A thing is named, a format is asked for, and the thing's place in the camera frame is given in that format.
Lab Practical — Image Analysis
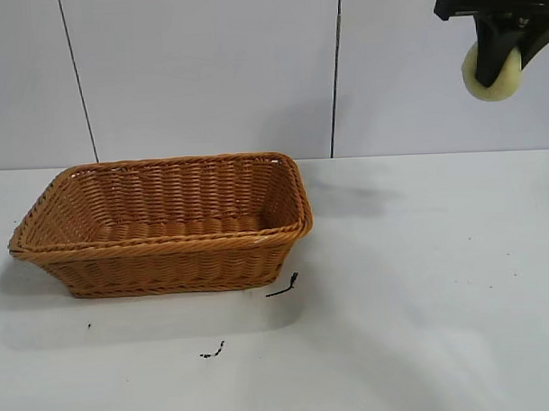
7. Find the pale yellow egg yolk pastry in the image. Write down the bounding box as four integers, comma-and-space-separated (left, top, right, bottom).
460, 44, 526, 104

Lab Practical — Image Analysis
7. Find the brown woven wicker basket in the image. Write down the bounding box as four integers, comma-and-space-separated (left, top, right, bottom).
5, 151, 317, 302

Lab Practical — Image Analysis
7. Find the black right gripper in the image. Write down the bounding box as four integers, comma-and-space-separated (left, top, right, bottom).
433, 0, 549, 91

